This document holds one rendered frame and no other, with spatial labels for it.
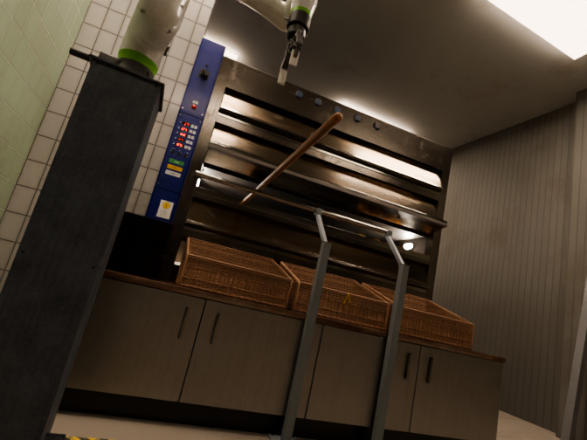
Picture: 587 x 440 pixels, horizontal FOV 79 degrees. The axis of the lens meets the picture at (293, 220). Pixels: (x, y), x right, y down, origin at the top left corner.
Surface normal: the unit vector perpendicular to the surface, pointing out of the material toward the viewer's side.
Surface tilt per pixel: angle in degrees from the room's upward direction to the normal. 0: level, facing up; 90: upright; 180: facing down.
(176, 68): 90
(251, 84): 90
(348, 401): 90
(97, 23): 90
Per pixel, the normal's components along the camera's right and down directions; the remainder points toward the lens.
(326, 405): 0.32, -0.13
